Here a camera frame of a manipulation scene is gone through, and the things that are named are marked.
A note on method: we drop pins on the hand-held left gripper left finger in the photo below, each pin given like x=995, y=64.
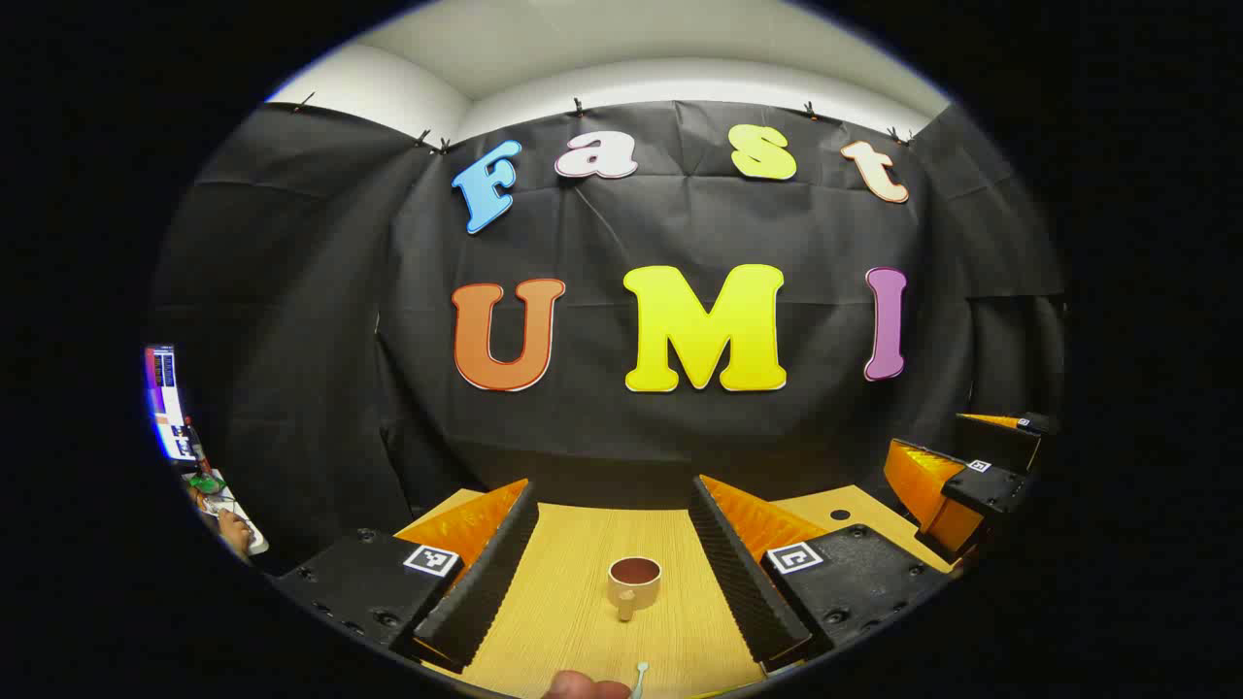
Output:
x=486, y=582

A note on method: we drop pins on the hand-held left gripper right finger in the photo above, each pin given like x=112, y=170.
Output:
x=748, y=582

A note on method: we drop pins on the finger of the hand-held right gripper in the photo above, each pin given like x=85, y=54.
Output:
x=1000, y=442
x=991, y=490

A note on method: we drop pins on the beige cup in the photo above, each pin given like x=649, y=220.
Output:
x=636, y=592

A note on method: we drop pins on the light green toothbrush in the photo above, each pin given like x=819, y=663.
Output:
x=641, y=668

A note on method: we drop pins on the wooden desktop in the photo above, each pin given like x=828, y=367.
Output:
x=583, y=544

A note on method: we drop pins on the white keyboard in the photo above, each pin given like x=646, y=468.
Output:
x=248, y=529

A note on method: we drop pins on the green packet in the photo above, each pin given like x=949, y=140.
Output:
x=207, y=482

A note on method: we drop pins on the black backdrop cloth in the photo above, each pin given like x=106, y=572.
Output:
x=680, y=223

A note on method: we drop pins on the computer monitor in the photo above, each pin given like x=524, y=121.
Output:
x=165, y=398

